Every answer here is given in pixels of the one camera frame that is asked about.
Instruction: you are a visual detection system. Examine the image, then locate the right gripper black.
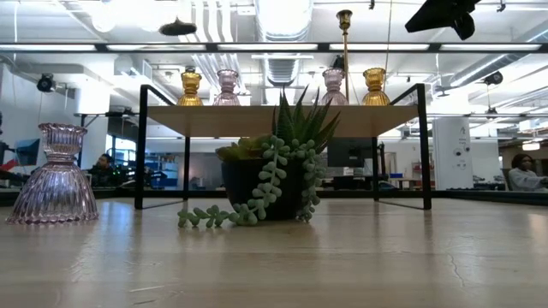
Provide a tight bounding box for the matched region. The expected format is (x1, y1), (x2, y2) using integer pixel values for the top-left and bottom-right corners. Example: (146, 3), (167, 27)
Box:
(404, 0), (483, 42)

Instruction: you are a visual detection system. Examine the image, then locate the amber ribbed glass candle holder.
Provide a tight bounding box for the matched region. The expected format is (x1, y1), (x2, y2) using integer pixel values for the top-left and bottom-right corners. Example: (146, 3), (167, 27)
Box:
(176, 69), (205, 107)
(361, 67), (391, 107)

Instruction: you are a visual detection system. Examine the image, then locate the pink ribbed glass candle holder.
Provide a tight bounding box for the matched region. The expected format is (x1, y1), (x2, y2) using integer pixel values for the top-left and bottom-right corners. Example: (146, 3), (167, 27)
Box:
(5, 122), (100, 226)
(212, 69), (242, 107)
(320, 68), (350, 107)

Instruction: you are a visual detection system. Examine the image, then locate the white cabinet with icons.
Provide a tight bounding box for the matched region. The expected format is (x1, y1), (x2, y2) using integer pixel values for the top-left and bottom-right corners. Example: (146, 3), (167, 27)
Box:
(432, 117), (474, 192)

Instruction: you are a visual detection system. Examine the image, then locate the black computer monitor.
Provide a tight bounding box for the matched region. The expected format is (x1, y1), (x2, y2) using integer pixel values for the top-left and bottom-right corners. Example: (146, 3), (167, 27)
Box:
(327, 137), (373, 169)

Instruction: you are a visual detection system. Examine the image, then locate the person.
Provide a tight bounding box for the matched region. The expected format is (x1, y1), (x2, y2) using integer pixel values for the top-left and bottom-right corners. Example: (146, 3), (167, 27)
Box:
(507, 153), (548, 193)
(87, 152), (125, 188)

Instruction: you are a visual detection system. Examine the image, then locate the potted artificial succulent plant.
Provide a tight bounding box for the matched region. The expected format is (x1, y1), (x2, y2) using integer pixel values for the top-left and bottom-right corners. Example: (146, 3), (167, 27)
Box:
(177, 85), (343, 228)

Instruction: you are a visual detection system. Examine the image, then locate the blue-screen monitor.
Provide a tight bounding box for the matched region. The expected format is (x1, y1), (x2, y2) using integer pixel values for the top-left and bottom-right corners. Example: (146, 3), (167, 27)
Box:
(15, 139), (42, 167)

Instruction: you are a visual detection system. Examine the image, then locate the black overhead frame beam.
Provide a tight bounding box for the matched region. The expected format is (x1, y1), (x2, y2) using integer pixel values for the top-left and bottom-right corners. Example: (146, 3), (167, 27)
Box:
(0, 41), (548, 54)

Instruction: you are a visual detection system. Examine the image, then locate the white ceiling air duct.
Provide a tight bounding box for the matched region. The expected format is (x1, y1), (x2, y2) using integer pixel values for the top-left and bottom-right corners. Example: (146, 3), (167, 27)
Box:
(255, 0), (313, 43)

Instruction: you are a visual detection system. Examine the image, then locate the wooden shelf riser black frame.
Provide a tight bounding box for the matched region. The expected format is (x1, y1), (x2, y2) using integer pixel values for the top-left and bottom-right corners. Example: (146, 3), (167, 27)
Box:
(134, 83), (432, 210)

